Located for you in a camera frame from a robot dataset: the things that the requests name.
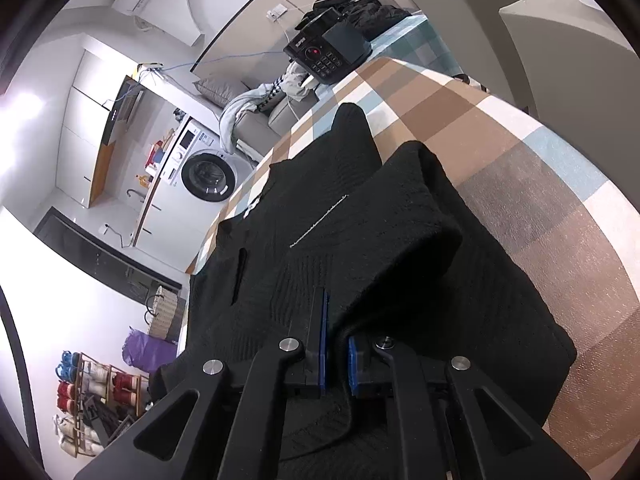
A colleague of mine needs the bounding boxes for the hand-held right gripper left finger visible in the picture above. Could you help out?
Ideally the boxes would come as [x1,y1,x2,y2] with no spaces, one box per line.
[72,285,332,480]

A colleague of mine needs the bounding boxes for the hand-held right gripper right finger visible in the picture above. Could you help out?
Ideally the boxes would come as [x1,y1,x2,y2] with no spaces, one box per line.
[346,332,591,480]

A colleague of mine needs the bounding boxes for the black knit sweater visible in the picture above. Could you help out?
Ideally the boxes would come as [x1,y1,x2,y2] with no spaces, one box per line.
[149,102,578,466]

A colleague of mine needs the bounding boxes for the woven laundry basket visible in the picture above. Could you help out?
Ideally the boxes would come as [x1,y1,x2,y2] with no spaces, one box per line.
[145,285,187,343]

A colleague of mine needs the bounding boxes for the purple bag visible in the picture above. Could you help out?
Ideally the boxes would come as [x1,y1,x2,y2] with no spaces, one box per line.
[122,327,180,376]

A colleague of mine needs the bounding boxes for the white kitchen base cabinets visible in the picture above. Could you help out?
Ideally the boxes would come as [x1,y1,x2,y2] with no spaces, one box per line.
[132,160,236,271]

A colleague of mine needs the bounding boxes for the white washing machine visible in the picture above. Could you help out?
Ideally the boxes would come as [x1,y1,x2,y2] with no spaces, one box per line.
[159,117,256,206]

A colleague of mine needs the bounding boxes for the wooden shoe rack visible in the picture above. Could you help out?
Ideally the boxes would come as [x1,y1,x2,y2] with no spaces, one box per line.
[52,350,151,458]

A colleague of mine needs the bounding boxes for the light grey blanket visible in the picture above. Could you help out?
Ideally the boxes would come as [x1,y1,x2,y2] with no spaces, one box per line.
[218,87,281,153]

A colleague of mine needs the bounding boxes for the houndstooth cushion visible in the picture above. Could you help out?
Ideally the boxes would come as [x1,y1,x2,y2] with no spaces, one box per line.
[257,80,286,113]

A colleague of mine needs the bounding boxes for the dark door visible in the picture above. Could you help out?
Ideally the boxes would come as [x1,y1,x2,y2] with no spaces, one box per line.
[32,207,183,306]

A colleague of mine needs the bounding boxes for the white garment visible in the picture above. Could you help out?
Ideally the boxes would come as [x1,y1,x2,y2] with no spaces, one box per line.
[282,62,318,101]

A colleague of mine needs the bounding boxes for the grey pillow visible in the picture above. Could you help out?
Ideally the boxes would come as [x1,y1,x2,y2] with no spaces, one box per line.
[192,76,251,108]

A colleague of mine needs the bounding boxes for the black pressure cooker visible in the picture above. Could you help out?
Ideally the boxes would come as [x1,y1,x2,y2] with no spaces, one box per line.
[283,7,373,81]

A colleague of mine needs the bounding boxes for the range hood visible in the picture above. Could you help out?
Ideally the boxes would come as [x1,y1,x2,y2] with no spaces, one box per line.
[101,74,146,146]

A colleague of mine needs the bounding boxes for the teal checkered small tablecloth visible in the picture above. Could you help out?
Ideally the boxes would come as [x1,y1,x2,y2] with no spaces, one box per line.
[315,12,463,106]

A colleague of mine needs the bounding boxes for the black jacket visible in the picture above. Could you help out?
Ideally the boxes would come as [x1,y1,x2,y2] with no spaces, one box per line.
[295,0,413,41]

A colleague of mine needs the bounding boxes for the black cable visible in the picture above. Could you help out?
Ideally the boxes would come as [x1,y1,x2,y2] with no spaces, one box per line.
[0,285,43,456]

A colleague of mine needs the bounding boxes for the white wall cabinets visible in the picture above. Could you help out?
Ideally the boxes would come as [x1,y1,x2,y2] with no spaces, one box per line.
[55,47,136,208]

